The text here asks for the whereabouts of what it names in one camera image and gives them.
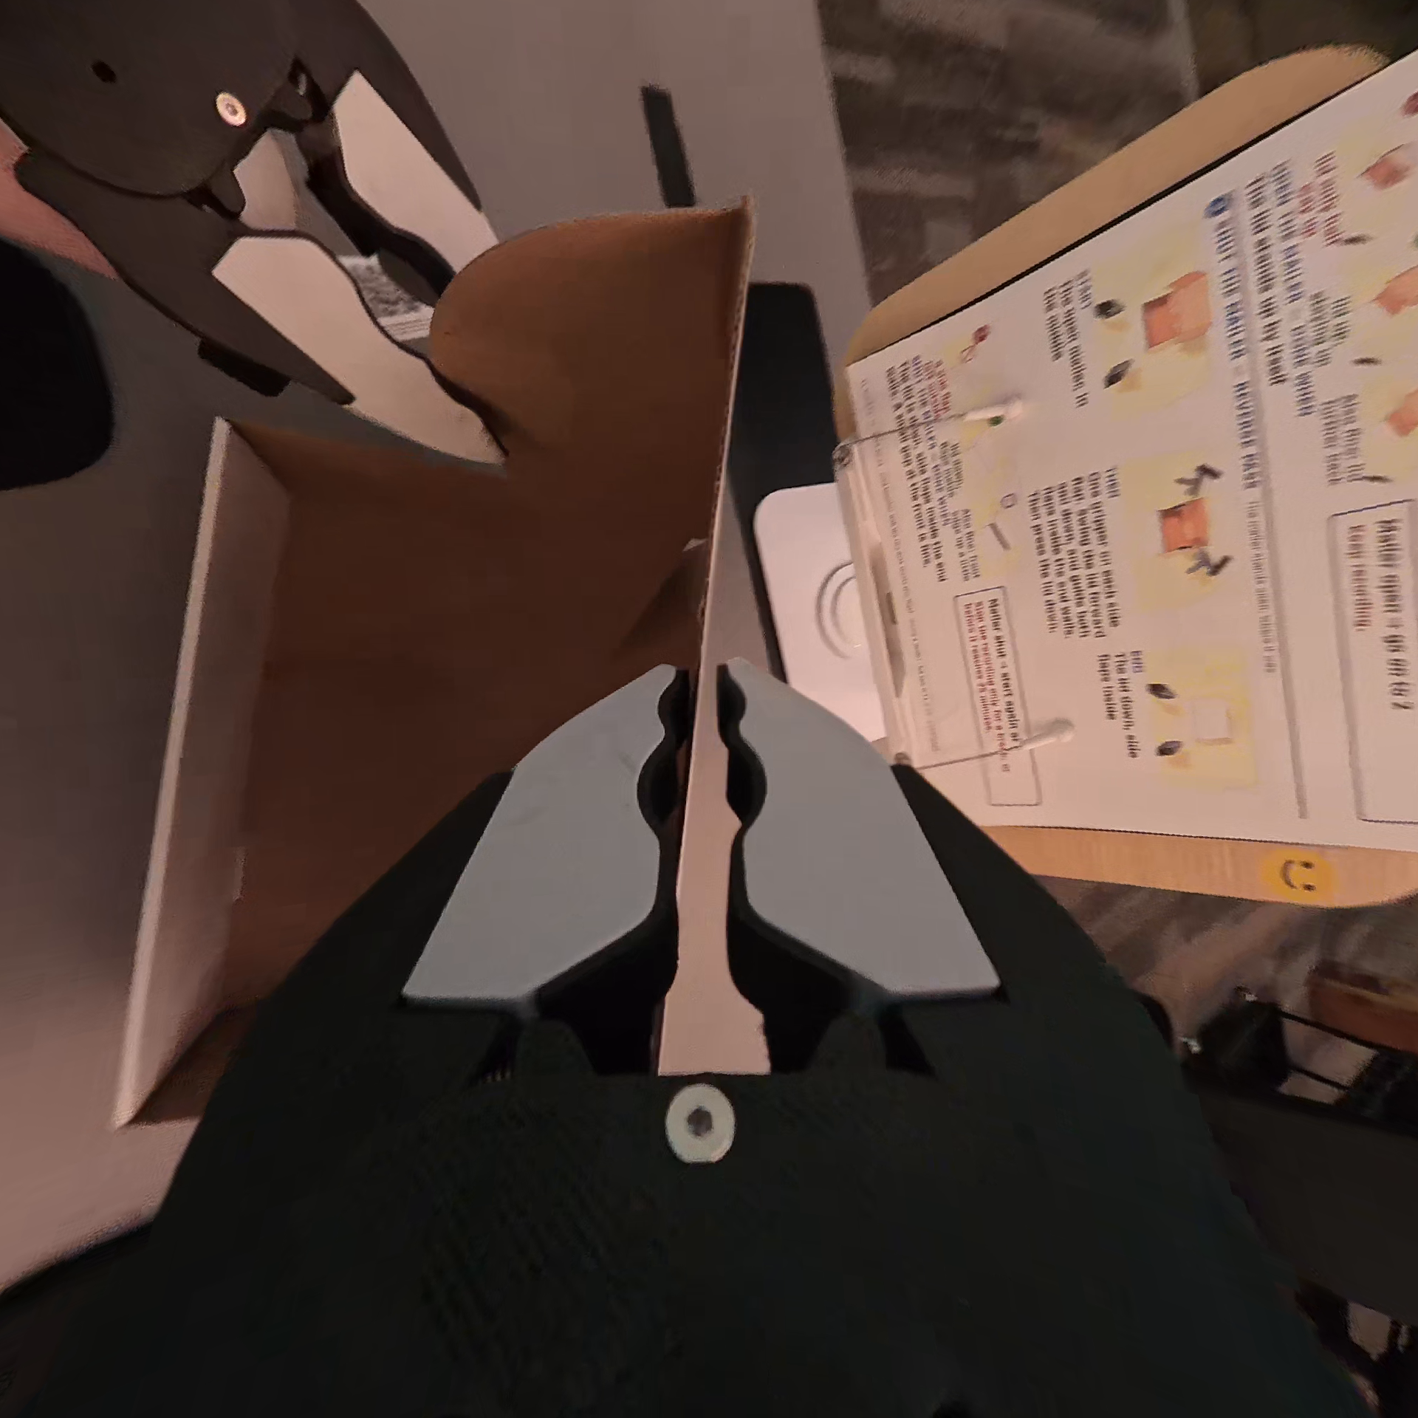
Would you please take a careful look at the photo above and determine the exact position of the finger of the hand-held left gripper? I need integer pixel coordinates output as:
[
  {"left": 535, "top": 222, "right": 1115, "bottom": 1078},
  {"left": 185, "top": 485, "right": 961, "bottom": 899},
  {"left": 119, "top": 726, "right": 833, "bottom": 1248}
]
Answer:
[
  {"left": 209, "top": 225, "right": 513, "bottom": 465},
  {"left": 311, "top": 69, "right": 501, "bottom": 303}
]

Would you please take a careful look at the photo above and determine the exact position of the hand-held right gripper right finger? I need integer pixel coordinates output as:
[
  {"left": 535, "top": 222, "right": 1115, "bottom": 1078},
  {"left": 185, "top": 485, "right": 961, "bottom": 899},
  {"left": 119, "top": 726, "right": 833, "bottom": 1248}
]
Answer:
[{"left": 719, "top": 659, "right": 1005, "bottom": 1023}]

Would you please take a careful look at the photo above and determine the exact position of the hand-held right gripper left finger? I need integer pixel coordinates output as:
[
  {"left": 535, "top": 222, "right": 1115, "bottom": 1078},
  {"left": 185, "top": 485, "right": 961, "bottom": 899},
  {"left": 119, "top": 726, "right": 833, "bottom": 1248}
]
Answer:
[{"left": 401, "top": 665, "right": 681, "bottom": 1023}]

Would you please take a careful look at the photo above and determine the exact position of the cardboard box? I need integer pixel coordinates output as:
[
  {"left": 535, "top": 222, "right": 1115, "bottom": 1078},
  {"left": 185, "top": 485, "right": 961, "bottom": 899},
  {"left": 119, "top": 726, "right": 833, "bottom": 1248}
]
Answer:
[{"left": 112, "top": 197, "right": 774, "bottom": 1128}]

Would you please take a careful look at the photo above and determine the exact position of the wooden clipboard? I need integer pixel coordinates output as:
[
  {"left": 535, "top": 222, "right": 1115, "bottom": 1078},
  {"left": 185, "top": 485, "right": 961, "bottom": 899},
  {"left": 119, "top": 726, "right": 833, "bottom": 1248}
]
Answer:
[{"left": 840, "top": 44, "right": 1418, "bottom": 912}]

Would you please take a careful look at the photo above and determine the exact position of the white flat device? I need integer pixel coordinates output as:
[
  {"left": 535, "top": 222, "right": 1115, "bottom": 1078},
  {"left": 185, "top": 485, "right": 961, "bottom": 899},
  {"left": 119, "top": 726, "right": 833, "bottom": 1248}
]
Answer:
[{"left": 752, "top": 486, "right": 891, "bottom": 740}]

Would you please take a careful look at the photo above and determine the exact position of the black rounded object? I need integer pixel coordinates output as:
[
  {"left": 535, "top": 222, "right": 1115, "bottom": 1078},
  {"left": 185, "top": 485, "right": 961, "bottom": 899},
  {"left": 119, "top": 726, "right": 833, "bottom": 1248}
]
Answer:
[{"left": 0, "top": 237, "right": 115, "bottom": 492}]

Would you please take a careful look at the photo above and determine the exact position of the small black device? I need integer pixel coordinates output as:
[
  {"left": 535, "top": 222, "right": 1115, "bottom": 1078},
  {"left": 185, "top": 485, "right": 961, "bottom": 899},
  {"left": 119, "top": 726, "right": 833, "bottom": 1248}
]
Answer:
[{"left": 1186, "top": 989, "right": 1301, "bottom": 1099}]

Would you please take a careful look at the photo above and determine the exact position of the printed instruction sheet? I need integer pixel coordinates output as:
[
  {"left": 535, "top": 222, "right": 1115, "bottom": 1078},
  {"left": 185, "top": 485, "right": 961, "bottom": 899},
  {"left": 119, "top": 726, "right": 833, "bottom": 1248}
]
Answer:
[{"left": 847, "top": 50, "right": 1418, "bottom": 829}]

